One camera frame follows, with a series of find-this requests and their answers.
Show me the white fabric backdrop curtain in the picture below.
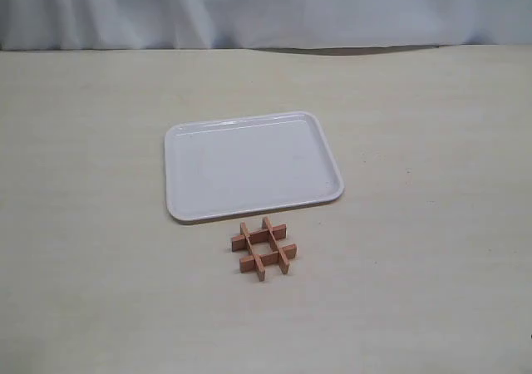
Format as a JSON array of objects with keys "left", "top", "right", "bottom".
[{"left": 1, "top": 0, "right": 531, "bottom": 50}]

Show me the notched wooden piece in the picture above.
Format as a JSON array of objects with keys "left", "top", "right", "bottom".
[
  {"left": 239, "top": 244, "right": 298, "bottom": 273},
  {"left": 231, "top": 224, "right": 287, "bottom": 252},
  {"left": 262, "top": 217, "right": 290, "bottom": 274},
  {"left": 240, "top": 222, "right": 265, "bottom": 282}
]

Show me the white rectangular plastic tray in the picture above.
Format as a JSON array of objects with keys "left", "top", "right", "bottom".
[{"left": 164, "top": 111, "right": 344, "bottom": 223}]

